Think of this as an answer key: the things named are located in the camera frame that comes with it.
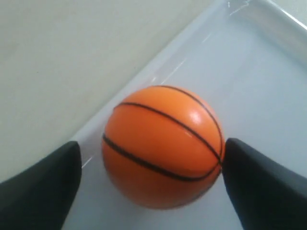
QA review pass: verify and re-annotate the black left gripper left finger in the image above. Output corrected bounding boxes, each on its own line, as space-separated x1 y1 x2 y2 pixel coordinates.
0 141 82 230

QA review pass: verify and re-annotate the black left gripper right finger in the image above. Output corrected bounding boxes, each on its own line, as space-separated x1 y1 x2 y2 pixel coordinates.
222 138 307 230

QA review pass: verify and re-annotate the small orange basketball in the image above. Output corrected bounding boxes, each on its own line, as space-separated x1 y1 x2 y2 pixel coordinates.
102 85 225 209

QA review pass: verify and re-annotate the white plastic tray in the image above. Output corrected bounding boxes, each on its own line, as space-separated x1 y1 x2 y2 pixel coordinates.
63 0 307 230

